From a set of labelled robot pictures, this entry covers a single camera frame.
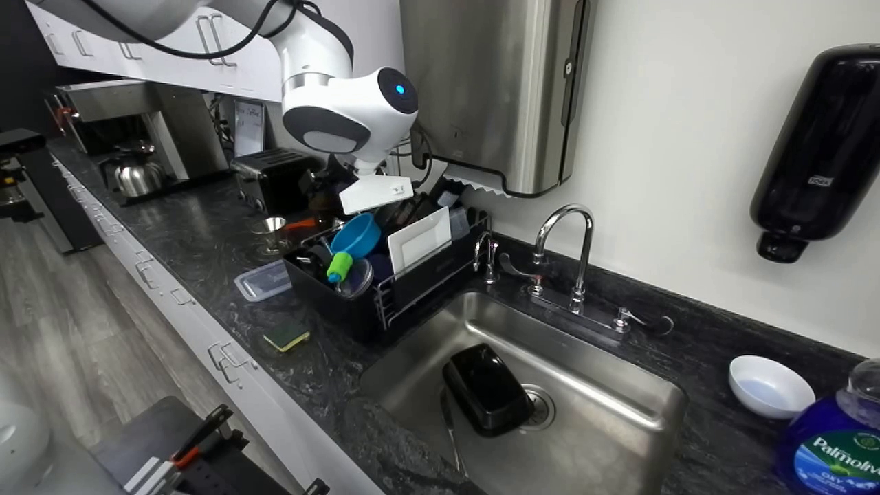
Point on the steel coffee maker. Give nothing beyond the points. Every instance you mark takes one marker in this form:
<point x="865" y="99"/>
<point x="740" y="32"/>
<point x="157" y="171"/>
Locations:
<point x="175" y="124"/>

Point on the steel coffee carafe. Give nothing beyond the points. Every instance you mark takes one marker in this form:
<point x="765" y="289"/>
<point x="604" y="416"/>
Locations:
<point x="136" y="175"/>

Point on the clear plastic food container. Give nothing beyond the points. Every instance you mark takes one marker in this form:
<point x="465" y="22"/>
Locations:
<point x="264" y="281"/>

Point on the white upper cabinet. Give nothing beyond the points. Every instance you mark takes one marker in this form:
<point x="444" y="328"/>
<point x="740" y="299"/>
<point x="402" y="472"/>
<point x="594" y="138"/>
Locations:
<point x="183" y="69"/>

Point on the black plastic container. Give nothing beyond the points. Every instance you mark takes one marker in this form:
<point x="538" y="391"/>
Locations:
<point x="485" y="390"/>

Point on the light blue plastic bowl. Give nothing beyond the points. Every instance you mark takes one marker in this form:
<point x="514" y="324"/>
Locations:
<point x="358" y="236"/>

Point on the stainless steel sink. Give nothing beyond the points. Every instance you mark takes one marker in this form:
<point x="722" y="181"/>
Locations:
<point x="594" y="413"/>

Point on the white plate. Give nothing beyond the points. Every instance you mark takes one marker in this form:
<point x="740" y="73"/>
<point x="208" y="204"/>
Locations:
<point x="418" y="241"/>

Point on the small white bowl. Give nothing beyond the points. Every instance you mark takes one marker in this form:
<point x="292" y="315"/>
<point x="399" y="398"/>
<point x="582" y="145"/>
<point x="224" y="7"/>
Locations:
<point x="770" y="385"/>

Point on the black perforated work table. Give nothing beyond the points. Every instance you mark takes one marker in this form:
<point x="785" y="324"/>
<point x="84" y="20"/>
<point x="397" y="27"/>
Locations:
<point x="183" y="458"/>

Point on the white lower cabinets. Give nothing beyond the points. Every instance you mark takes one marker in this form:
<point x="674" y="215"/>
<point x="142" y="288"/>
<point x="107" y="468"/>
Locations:
<point x="209" y="348"/>

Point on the blue dish soap bottle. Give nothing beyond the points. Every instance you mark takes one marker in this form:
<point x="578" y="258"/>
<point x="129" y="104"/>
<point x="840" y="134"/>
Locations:
<point x="835" y="450"/>

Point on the chrome faucet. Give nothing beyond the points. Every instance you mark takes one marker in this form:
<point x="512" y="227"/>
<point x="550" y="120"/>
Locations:
<point x="578" y="266"/>

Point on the black wall soap dispenser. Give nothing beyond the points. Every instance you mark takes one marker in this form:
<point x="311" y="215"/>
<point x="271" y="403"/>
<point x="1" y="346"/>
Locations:
<point x="820" y="146"/>

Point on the green yellow sponge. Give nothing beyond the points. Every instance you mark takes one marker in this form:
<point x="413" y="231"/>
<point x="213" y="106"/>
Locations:
<point x="286" y="336"/>

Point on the black dish rack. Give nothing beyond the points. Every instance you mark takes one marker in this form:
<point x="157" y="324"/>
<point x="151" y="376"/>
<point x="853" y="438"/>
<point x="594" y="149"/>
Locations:
<point x="413" y="289"/>

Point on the clear drinking glass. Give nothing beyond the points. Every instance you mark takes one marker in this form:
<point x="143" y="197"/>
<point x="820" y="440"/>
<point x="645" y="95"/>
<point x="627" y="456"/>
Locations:
<point x="356" y="280"/>

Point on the steel paper towel dispenser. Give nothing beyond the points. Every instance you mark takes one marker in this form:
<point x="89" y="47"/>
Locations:
<point x="495" y="91"/>

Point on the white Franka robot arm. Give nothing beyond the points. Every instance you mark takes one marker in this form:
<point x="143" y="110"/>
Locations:
<point x="340" y="106"/>

